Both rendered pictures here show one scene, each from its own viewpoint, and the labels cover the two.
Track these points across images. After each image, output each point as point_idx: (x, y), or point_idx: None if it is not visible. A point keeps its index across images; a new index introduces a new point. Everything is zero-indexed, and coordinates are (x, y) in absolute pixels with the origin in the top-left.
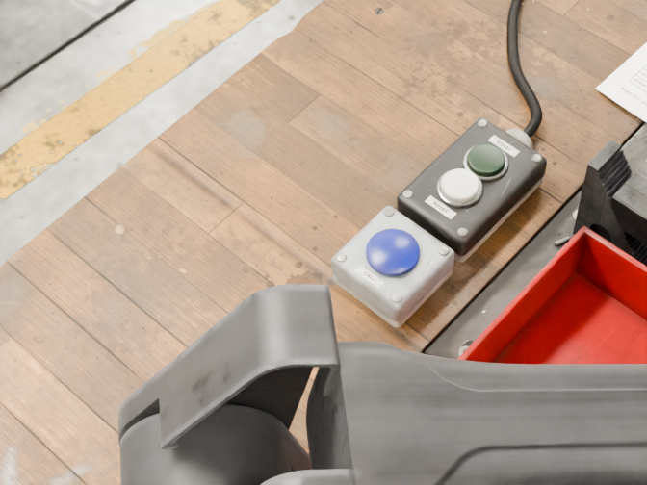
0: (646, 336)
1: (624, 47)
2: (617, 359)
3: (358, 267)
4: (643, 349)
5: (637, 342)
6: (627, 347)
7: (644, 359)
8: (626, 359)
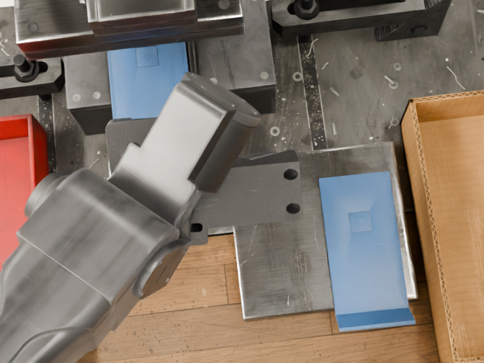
0: (4, 149)
1: None
2: (1, 177)
3: None
4: (9, 158)
5: (3, 157)
6: (0, 166)
7: (14, 163)
8: (5, 173)
